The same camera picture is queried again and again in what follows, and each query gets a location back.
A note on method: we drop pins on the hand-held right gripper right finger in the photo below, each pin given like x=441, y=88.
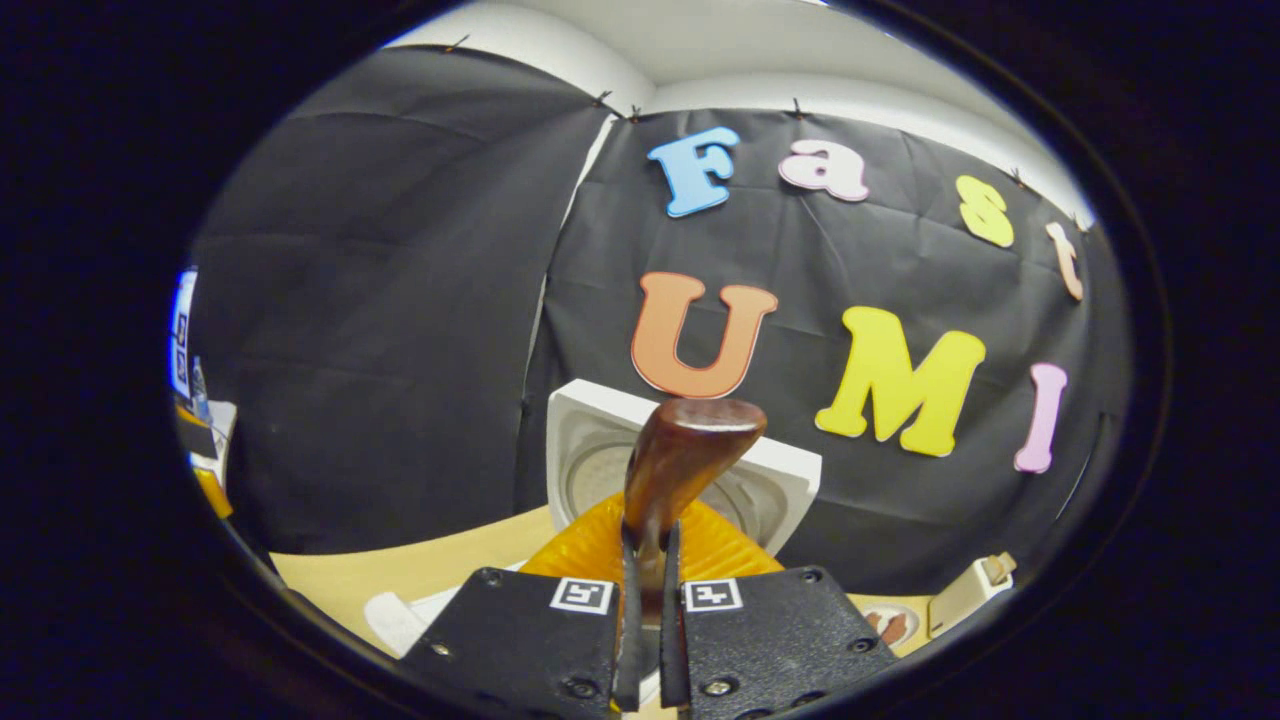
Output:
x=770, y=640

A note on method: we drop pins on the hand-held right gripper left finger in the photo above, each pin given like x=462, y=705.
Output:
x=530, y=640

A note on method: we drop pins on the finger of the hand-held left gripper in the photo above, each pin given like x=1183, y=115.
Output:
x=213, y=492

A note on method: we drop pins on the brown wooden spoon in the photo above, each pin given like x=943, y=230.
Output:
x=680, y=450

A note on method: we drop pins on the white rice cooker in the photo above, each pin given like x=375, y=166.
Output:
x=590, y=420

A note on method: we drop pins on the white panel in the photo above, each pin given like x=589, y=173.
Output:
x=183, y=330

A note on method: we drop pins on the brown meat piece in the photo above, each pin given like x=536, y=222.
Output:
x=892, y=628

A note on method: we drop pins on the white round plate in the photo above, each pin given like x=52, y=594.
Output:
x=890, y=608

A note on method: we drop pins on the white toaster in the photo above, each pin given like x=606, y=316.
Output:
x=960, y=600

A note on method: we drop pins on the toast slice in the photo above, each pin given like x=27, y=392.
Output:
x=995, y=568

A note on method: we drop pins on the black backdrop cloth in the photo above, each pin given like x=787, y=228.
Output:
x=400, y=300

